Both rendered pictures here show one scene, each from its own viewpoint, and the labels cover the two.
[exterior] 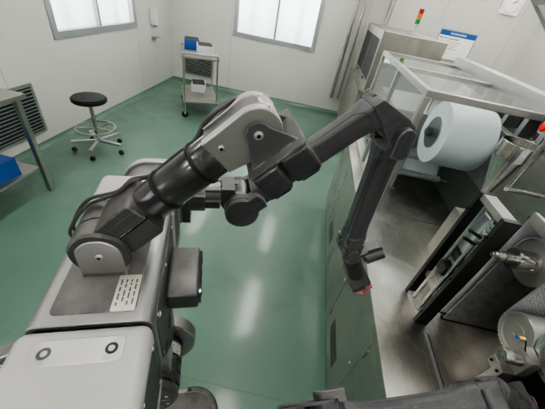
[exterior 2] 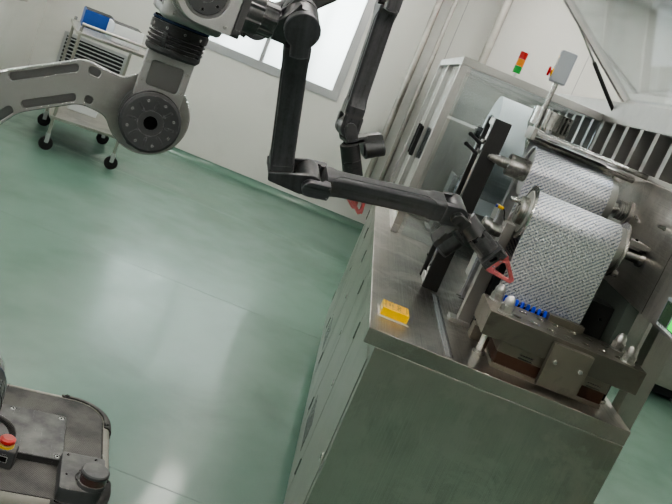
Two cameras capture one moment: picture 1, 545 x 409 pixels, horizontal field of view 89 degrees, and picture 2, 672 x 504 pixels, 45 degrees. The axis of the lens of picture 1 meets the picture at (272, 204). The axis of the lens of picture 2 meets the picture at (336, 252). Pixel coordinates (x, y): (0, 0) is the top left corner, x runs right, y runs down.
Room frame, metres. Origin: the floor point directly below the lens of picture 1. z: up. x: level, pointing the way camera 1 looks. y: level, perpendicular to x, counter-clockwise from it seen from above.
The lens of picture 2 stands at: (-1.72, -0.20, 1.45)
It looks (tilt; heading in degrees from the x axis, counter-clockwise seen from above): 13 degrees down; 356
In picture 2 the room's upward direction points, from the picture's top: 22 degrees clockwise
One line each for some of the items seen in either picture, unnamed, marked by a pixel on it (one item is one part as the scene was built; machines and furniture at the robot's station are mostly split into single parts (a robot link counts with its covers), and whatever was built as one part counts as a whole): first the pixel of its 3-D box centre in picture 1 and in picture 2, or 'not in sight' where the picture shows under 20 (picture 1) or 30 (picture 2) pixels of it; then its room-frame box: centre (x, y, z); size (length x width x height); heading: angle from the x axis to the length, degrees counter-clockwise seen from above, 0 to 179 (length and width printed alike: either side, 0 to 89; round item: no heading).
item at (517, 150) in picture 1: (517, 150); (550, 120); (1.10, -0.90, 1.50); 0.14 x 0.14 x 0.06
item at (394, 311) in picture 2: not in sight; (394, 311); (0.23, -0.53, 0.91); 0.07 x 0.07 x 0.02; 88
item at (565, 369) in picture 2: not in sight; (564, 370); (0.11, -0.93, 0.96); 0.10 x 0.03 x 0.11; 88
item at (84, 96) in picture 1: (96, 125); not in sight; (2.79, 2.12, 0.31); 0.55 x 0.53 x 0.62; 178
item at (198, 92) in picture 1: (199, 78); (94, 85); (4.65, 1.57, 0.51); 0.91 x 0.58 x 1.02; 22
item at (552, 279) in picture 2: not in sight; (550, 282); (0.32, -0.88, 1.11); 0.23 x 0.01 x 0.18; 88
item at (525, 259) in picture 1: (521, 260); (517, 167); (0.64, -0.75, 1.33); 0.06 x 0.06 x 0.06; 88
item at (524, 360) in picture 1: (488, 377); (479, 271); (0.42, -0.72, 1.05); 0.06 x 0.05 x 0.31; 88
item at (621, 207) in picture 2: not in sight; (617, 209); (0.63, -1.06, 1.33); 0.07 x 0.07 x 0.07; 88
